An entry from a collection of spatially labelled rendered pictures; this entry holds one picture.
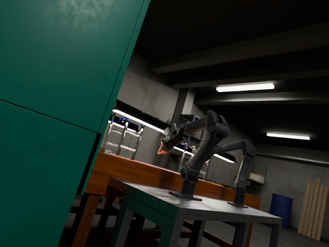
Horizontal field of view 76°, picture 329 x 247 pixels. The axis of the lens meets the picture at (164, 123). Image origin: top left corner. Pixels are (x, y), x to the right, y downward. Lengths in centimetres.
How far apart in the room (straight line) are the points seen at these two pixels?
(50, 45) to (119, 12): 35
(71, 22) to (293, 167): 909
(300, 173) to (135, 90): 697
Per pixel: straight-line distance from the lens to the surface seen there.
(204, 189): 158
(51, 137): 90
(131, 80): 456
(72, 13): 99
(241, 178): 159
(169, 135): 128
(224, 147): 157
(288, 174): 948
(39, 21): 94
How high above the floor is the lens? 78
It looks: 11 degrees up
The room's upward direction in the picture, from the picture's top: 16 degrees clockwise
